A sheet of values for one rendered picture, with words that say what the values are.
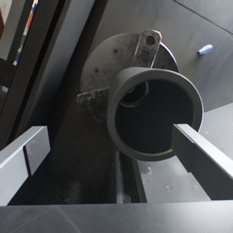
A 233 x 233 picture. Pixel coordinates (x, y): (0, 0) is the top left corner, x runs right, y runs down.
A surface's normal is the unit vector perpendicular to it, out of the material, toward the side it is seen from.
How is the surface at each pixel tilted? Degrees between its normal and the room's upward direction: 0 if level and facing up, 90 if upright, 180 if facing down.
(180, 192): 45
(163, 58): 90
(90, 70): 90
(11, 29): 90
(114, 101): 90
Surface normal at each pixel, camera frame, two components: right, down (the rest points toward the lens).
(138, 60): 0.03, 0.30
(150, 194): -0.36, -0.89
